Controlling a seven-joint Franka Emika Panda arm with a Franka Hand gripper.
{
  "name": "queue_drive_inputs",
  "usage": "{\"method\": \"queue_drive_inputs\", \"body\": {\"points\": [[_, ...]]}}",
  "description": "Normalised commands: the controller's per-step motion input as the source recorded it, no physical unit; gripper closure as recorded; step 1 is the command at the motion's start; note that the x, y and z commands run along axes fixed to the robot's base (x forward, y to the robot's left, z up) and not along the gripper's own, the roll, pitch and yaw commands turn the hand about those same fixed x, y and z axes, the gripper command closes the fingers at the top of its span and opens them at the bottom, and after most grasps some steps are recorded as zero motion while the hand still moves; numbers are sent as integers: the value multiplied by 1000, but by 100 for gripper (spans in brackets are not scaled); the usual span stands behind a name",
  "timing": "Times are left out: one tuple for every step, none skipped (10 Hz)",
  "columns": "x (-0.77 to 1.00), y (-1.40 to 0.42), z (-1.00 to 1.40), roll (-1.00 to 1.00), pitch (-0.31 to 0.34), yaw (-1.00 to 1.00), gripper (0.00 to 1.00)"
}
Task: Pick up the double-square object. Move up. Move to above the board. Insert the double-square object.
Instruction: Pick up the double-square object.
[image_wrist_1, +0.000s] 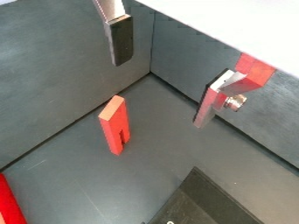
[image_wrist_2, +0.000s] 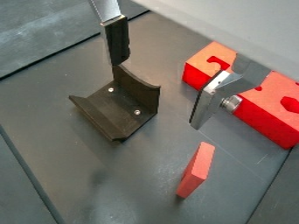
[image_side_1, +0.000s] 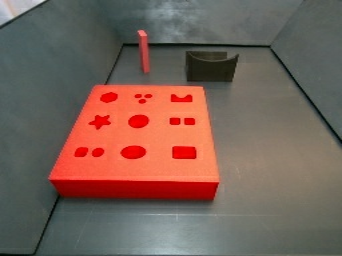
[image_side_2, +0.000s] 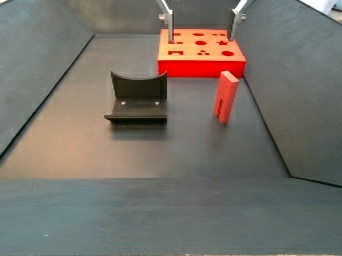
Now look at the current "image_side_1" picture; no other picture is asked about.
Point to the red double-square peg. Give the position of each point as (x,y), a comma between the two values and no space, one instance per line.
(143,50)

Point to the red shape-sorting board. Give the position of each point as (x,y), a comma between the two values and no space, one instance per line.
(141,144)

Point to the black curved holder stand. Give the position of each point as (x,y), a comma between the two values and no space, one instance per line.
(210,66)

